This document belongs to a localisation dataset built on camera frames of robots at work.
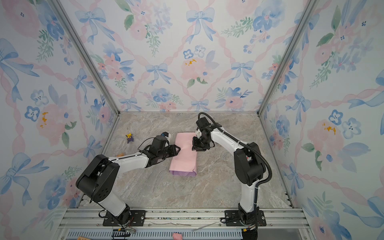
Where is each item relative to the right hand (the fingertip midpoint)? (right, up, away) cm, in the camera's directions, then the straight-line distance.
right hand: (193, 148), depth 91 cm
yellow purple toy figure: (-44, +6, +12) cm, 46 cm away
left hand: (-8, 0, +1) cm, 8 cm away
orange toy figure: (-45, -5, +3) cm, 45 cm away
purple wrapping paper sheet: (-5, -8, -4) cm, 10 cm away
